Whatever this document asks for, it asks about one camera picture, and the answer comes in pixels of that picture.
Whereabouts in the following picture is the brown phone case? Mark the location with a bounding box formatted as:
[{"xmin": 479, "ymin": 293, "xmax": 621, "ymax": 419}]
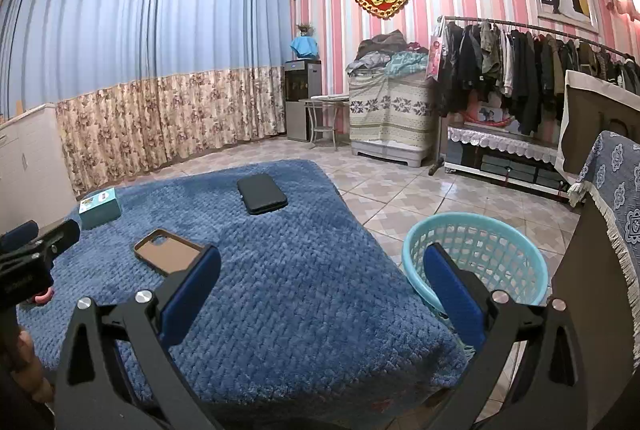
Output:
[{"xmin": 132, "ymin": 228, "xmax": 206, "ymax": 281}]

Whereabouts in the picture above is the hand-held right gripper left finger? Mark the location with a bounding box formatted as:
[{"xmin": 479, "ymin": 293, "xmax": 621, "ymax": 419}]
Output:
[{"xmin": 52, "ymin": 245, "xmax": 222, "ymax": 430}]

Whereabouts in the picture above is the metal clothes rack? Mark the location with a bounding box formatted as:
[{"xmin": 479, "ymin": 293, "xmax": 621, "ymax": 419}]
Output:
[{"xmin": 429, "ymin": 15, "xmax": 640, "ymax": 176}]

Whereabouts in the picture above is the grey water dispenser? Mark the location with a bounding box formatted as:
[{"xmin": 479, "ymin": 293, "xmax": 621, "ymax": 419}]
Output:
[{"xmin": 284, "ymin": 59, "xmax": 322, "ymax": 142}]

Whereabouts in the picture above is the row of hanging clothes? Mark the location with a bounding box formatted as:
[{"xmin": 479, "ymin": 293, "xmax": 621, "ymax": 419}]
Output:
[{"xmin": 440, "ymin": 21, "xmax": 640, "ymax": 136}]

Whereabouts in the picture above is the white cabinet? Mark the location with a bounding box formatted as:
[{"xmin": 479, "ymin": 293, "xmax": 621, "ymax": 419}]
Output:
[{"xmin": 0, "ymin": 102, "xmax": 76, "ymax": 231}]

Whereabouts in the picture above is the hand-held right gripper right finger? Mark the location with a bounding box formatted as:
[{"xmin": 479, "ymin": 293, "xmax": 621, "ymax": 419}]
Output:
[{"xmin": 422, "ymin": 242, "xmax": 598, "ymax": 430}]

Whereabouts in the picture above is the dark low cabinet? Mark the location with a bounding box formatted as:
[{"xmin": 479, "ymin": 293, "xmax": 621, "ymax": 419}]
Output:
[{"xmin": 445, "ymin": 124, "xmax": 571, "ymax": 201}]

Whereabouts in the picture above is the blue and floral curtain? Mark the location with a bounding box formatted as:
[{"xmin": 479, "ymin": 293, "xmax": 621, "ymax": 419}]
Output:
[{"xmin": 0, "ymin": 0, "xmax": 292, "ymax": 198}]

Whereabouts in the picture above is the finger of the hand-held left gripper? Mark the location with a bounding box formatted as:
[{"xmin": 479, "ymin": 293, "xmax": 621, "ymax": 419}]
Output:
[
  {"xmin": 27, "ymin": 219, "xmax": 82, "ymax": 261},
  {"xmin": 0, "ymin": 222, "xmax": 40, "ymax": 254}
]

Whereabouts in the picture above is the pink printed bag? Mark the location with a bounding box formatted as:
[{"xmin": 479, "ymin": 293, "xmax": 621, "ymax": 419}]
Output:
[{"xmin": 465, "ymin": 102, "xmax": 516, "ymax": 128}]

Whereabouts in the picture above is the black flat case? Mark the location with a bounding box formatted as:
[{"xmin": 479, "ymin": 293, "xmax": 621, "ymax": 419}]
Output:
[{"xmin": 236, "ymin": 174, "xmax": 289, "ymax": 216}]

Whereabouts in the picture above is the teal cardboard box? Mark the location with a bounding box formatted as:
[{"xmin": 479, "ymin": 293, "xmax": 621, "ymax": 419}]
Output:
[{"xmin": 78, "ymin": 188, "xmax": 122, "ymax": 231}]

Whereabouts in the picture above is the person's left hand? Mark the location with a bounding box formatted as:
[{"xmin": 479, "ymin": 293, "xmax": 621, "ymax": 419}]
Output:
[{"xmin": 10, "ymin": 327, "xmax": 55, "ymax": 406}]

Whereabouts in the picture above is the pink hanging bag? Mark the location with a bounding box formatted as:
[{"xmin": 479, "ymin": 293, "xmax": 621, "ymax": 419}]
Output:
[{"xmin": 427, "ymin": 25, "xmax": 446, "ymax": 81}]

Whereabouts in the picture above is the white lace cloth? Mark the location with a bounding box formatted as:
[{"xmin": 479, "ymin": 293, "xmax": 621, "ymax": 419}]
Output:
[{"xmin": 446, "ymin": 124, "xmax": 561, "ymax": 161}]

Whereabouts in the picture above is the blue bottle cover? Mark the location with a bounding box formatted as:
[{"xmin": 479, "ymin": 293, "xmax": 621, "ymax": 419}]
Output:
[{"xmin": 291, "ymin": 36, "xmax": 321, "ymax": 61}]

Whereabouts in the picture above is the small folding table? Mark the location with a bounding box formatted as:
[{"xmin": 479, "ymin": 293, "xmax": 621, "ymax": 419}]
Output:
[{"xmin": 305, "ymin": 94, "xmax": 351, "ymax": 148}]

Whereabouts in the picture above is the teal plastic basket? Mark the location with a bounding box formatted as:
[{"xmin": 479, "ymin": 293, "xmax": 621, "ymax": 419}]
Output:
[{"xmin": 402, "ymin": 212, "xmax": 549, "ymax": 346}]

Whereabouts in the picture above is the brown panel with cream cover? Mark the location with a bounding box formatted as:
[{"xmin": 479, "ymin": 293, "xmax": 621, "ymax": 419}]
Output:
[{"xmin": 555, "ymin": 69, "xmax": 640, "ymax": 191}]

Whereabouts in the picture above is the patterned cloth covered stack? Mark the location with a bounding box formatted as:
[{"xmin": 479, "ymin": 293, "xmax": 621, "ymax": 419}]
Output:
[{"xmin": 347, "ymin": 70, "xmax": 441, "ymax": 168}]

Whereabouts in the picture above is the blue knitted blanket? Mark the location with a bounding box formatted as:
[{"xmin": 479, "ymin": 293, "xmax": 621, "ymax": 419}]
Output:
[{"xmin": 15, "ymin": 159, "xmax": 468, "ymax": 411}]

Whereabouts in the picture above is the pile of clothes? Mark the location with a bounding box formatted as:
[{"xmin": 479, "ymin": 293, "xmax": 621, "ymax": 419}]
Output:
[{"xmin": 347, "ymin": 29, "xmax": 431, "ymax": 78}]

